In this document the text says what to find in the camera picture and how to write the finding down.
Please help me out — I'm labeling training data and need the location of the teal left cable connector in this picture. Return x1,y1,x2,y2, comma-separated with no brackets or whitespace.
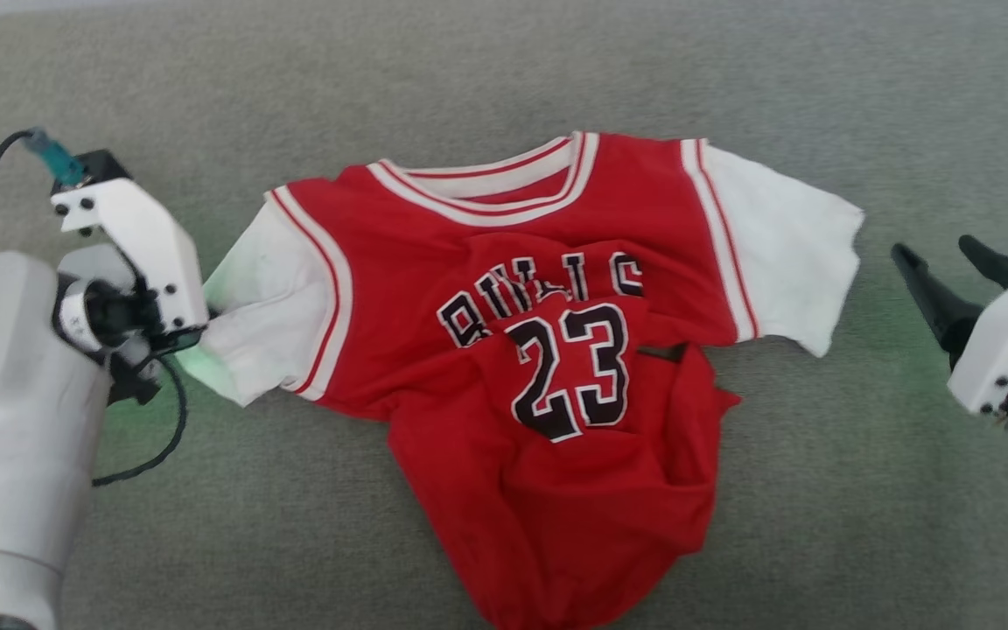
24,128,86,187

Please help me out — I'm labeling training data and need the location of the red Bulls basketball jersey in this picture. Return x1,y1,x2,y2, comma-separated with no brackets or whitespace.
176,131,866,630

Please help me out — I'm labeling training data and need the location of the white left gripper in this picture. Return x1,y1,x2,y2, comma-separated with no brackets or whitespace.
50,175,210,406

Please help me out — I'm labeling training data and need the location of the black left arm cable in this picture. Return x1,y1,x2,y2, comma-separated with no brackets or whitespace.
0,129,189,488

